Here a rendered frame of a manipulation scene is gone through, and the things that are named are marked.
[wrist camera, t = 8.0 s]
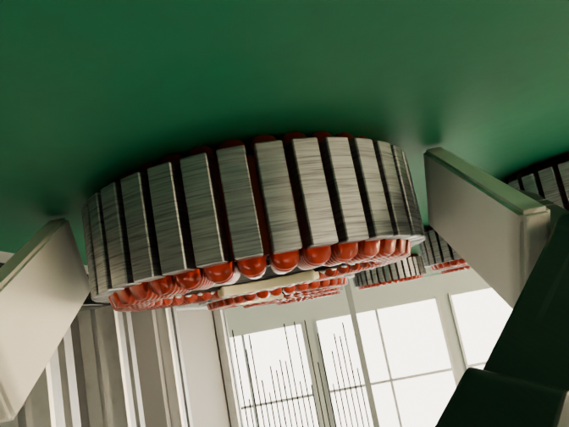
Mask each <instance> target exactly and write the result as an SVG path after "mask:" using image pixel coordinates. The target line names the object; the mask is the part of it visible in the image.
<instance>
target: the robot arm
mask: <svg viewBox="0 0 569 427"><path fill-rule="evenodd" d="M423 159H424V169H425V180H426V190H427V200H428V220H429V225H430V226H431V227H432V228H433V229H434V230H435V231H436V232H437V233H438V234H439V235H440V236H441V237H442V238H443V239H444V240H445V241H446V242H447V243H448V244H449V245H450V246H451V247H452V248H453V249H454V250H455V251H456V252H457V253H458V254H459V255H460V256H461V257H462V258H463V259H464V260H465V261H466V262H467V263H468V264H469V265H470V266H471V267H472V268H473V269H474V270H475V271H476V272H477V273H478V274H479V275H480V276H481V277H482V278H483V280H484V281H485V282H486V283H487V284H488V285H489V286H490V287H491V288H492V289H493V290H494V291H495V292H496V293H497V294H498V295H499V296H500V297H501V298H502V299H503V300H504V301H505V302H506V303H507V304H508V305H509V306H510V307H511V308H512V311H511V314H510V316H509V318H508V320H507V321H506V323H505V326H504V328H503V330H502V331H501V333H500V336H499V338H498V340H497V342H496V343H495V345H494V348H493V350H492V352H491V353H490V355H489V358H488V360H487V362H486V364H485V365H484V367H483V369H478V368H474V367H470V368H468V369H467V370H466V371H465V373H464V374H463V376H462V377H461V380H460V381H459V383H458V385H457V387H456V389H455V391H454V392H453V394H452V396H451V398H450V400H449V401H448V403H447V405H446V407H445V410H444V412H443V413H442V414H441V416H440V418H439V421H438V423H437V424H436V425H435V427H569V211H567V210H565V209H564V208H562V207H560V206H558V205H554V203H553V202H551V201H549V200H546V199H545V198H543V197H541V196H540V195H538V194H536V193H532V192H529V191H522V190H516V189H514V188H513V187H511V186H508V185H507V184H506V183H504V182H502V181H500V180H498V179H496V178H494V177H493V176H492V175H489V174H487V173H486V172H484V171H482V170H481V169H479V168H477V167H475V166H473V165H472V164H470V163H468V162H466V161H465V160H463V159H461V158H459V157H457V156H456V155H454V154H453V153H451V152H448V151H446V150H445V149H444V148H442V147H436V148H431V149H427V150H426V152H425V153H424V154H423ZM90 291H91V289H90V282H89V280H88V277H87V274H86V270H85V267H84V264H83V262H82V259H81V256H80V252H79V249H78V247H77V244H76V241H75V237H74V234H73V231H72V229H71V226H70V223H69V221H68V220H65V218H62V219H55V220H50V221H49V222H48V223H47V224H45V225H44V226H43V227H42V228H41V229H40V230H39V231H38V232H37V233H36V234H35V235H34V236H33V237H32V238H31V239H30V240H29V241H28V242H26V243H25V244H24V245H23V246H22V247H21V248H20V249H19V250H18V251H17V252H16V253H15V254H14V255H13V256H12V257H11V258H10V259H9V260H8V261H7V262H6V263H5V264H4V265H3V266H2V267H1V268H0V423H2V422H7V421H11V420H14V418H15V416H16V415H17V413H18V411H19V410H20V408H21V407H22V405H23V403H24V402H25V399H26V398H27V397H28V395H29V394H30V391H31V390H32V388H33V386H34V385H35V383H36V382H37V380H38V378H39V377H40V375H41V373H42V371H43V370H44V368H45V367H46V365H47V363H48V361H49V360H50V358H51V356H52V355H53V353H54V351H55V350H56V348H57V346H58V344H59V342H60V341H61V340H62V338H63V337H64V334H65V333H66V331H67V329H68V328H69V326H70V325H71V323H72V321H73V320H74V318H75V316H76V314H77V313H78V312H79V310H80V308H81V306H82V304H83V303H84V301H85V300H86V298H87V296H88V295H89V293H90Z"/></svg>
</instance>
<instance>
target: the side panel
mask: <svg viewBox="0 0 569 427"><path fill-rule="evenodd" d="M155 311H156V317H157V328H158V335H159V341H160V347H161V353H162V360H163V372H164V378H165V385H166V391H167V397H168V409H169V415H170V421H171V427H244V422H243V417H242V412H241V406H240V397H239V391H238V385H237V380H236V375H235V366H234V360H233V355H232V349H231V344H230V338H229V329H228V324H227V319H226V312H225V309H220V310H213V311H211V310H208V308H207V306H199V303H191V304H188V305H184V306H180V307H179V306H174V307H171V308H158V309H155Z"/></svg>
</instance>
